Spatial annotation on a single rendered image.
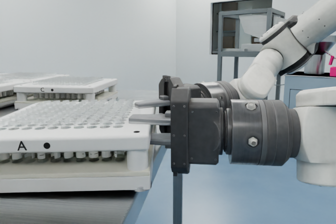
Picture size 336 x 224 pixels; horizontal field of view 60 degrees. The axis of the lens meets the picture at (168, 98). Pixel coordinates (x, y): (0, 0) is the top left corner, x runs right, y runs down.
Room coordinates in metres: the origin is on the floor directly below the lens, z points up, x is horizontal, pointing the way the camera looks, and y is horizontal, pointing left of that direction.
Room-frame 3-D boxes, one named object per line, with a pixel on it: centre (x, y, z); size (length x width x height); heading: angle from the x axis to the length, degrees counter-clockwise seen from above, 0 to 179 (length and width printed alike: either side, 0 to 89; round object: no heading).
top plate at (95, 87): (0.96, 0.32, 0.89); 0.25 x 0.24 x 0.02; 173
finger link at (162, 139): (0.40, 0.02, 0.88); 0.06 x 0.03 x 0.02; 83
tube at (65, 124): (0.38, 0.14, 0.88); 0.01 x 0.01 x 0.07
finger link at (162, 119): (0.40, 0.02, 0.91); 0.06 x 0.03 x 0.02; 83
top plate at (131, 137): (0.46, 0.15, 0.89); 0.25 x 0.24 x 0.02; 0
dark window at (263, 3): (6.09, -1.48, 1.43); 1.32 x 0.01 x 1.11; 54
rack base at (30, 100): (0.96, 0.32, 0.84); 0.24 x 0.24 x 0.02; 83
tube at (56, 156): (0.38, 0.15, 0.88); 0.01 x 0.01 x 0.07
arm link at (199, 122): (0.39, -0.07, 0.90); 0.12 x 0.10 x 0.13; 83
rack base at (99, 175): (0.46, 0.14, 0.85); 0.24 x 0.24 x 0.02; 0
